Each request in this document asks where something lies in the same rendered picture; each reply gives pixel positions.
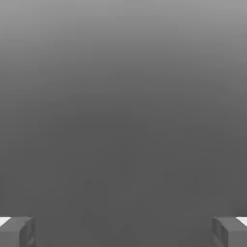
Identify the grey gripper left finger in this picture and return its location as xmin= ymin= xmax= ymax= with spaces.
xmin=0 ymin=216 xmax=37 ymax=247

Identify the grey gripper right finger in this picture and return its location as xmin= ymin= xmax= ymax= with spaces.
xmin=211 ymin=216 xmax=247 ymax=247

